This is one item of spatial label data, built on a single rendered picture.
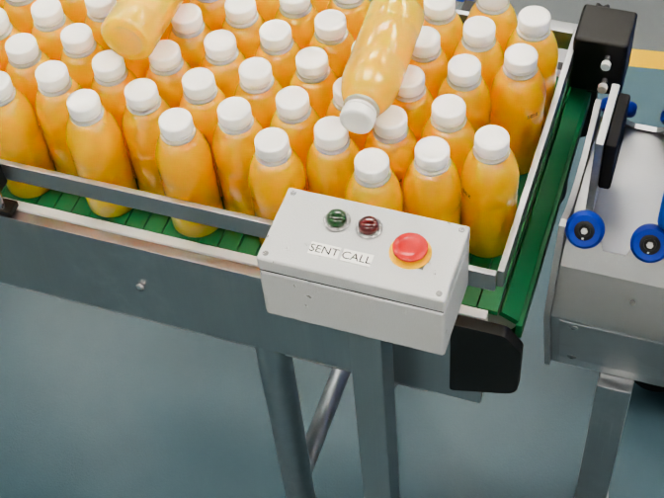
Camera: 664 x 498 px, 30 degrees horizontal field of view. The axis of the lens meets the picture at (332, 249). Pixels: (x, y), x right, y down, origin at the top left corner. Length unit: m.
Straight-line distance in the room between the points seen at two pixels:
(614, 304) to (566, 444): 0.92
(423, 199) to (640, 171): 0.31
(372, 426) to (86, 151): 0.48
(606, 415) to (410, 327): 0.58
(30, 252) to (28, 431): 0.89
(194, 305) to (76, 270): 0.17
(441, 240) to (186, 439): 1.26
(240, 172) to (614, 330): 0.49
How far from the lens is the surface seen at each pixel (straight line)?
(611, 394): 1.75
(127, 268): 1.61
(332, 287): 1.27
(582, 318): 1.54
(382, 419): 1.52
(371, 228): 1.27
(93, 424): 2.50
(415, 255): 1.24
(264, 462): 2.39
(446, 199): 1.40
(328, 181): 1.42
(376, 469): 1.64
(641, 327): 1.53
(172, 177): 1.47
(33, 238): 1.66
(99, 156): 1.51
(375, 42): 1.41
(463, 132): 1.43
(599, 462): 1.92
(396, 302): 1.25
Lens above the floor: 2.10
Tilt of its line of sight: 52 degrees down
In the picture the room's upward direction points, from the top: 6 degrees counter-clockwise
